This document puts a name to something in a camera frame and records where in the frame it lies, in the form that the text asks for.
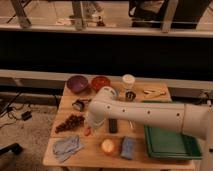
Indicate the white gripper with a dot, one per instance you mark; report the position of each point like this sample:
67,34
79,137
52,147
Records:
94,121

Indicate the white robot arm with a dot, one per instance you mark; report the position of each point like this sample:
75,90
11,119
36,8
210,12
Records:
188,119

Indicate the bunch of dark grapes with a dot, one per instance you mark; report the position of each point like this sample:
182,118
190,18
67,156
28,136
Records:
71,123

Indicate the black remote control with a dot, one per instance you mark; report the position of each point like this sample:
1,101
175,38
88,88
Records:
113,126

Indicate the yellow red apple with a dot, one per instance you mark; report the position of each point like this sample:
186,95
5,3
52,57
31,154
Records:
108,146

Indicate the red bowl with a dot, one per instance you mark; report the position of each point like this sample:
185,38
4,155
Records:
98,82

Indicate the purple bowl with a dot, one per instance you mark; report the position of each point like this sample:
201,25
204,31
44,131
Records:
77,83

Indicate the blue grey cloth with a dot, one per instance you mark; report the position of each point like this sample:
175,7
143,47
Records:
66,147

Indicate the dark metal cup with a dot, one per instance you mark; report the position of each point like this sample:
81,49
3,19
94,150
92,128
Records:
130,96

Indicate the white paper cup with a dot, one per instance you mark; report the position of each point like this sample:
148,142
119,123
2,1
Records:
128,81

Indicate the wooden tongs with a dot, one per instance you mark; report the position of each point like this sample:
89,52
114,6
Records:
153,93

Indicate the black power adapter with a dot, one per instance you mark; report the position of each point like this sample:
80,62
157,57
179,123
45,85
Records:
26,115

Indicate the green plastic tray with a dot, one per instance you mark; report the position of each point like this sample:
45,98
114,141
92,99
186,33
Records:
164,144

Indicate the black handled brush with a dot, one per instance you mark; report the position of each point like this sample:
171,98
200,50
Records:
80,104

